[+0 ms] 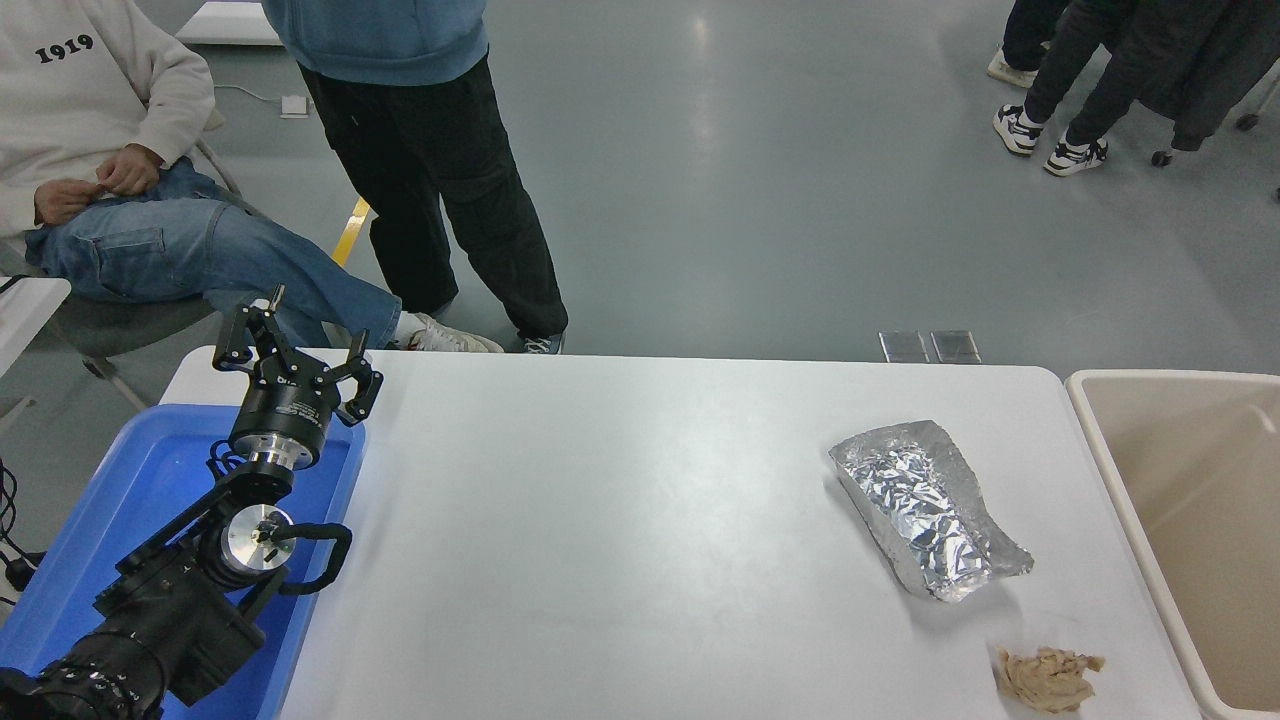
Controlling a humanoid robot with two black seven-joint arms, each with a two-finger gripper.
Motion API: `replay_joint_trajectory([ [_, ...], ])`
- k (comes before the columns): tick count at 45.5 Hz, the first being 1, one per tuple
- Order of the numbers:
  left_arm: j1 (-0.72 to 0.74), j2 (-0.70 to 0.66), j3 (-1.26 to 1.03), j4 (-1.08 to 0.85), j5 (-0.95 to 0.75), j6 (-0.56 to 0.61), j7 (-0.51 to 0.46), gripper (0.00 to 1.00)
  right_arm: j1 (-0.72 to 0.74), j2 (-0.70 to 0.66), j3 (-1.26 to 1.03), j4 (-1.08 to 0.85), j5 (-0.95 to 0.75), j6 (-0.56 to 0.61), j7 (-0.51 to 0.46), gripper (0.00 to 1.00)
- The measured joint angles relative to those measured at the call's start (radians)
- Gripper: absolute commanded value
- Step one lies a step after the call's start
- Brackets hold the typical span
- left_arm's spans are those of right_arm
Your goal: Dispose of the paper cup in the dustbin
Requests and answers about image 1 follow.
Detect wheeled clothes rack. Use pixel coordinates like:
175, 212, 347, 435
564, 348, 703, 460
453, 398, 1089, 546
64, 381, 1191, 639
1152, 75, 1280, 170

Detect person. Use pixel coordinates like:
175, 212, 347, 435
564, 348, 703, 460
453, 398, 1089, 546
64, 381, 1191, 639
993, 0, 1151, 178
0, 0, 504, 353
258, 0, 569, 355
987, 0, 1071, 89

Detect blue plastic tray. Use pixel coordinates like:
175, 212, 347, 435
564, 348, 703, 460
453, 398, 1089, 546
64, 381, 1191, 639
0, 403, 367, 720

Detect black cables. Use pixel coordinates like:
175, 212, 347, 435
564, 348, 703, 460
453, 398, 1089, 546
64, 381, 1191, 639
0, 460, 47, 601

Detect white side table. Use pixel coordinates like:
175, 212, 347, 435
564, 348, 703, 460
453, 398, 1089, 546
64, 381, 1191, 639
0, 277, 72, 377

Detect large pale bin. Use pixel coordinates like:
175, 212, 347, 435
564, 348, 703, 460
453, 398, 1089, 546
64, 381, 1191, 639
1066, 369, 1280, 720

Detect crumpled tan paper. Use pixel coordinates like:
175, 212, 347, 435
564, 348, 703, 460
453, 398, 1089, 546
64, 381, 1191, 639
993, 646, 1107, 715

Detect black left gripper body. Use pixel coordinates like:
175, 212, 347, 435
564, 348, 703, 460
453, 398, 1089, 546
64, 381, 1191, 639
232, 352, 341, 453

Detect crumpled silver foil tray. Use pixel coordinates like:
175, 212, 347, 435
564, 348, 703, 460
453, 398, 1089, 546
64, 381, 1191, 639
829, 420, 1035, 603

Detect person's right hand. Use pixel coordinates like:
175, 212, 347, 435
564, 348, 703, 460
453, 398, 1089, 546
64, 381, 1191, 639
33, 177, 105, 224

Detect dark hanging coat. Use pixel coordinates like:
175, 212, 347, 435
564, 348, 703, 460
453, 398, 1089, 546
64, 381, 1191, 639
1135, 0, 1280, 153

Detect person's left hand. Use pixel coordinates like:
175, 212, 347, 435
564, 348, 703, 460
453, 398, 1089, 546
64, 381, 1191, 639
97, 142, 164, 196

